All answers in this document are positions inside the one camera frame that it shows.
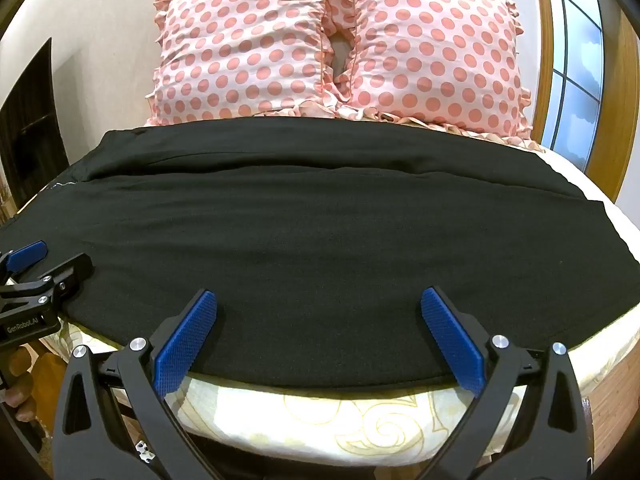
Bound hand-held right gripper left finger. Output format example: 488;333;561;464
52;289;226;480

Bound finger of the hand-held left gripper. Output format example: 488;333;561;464
0;241;49;281
15;253;94;312

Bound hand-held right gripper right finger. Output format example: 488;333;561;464
415;287;588;480

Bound black pants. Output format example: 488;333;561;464
0;119;640;392

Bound person's left hand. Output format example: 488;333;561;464
2;347;39;424

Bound dark wooden furniture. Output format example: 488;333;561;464
0;37;71;197

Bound yellow patterned bed sheet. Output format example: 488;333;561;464
47;125;640;467

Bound pink polka dot pillow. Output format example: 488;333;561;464
145;0;342;127
325;0;534;139

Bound wooden framed window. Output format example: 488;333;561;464
530;0;640;202

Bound wooden bed frame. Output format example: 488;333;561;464
575;320;640;466

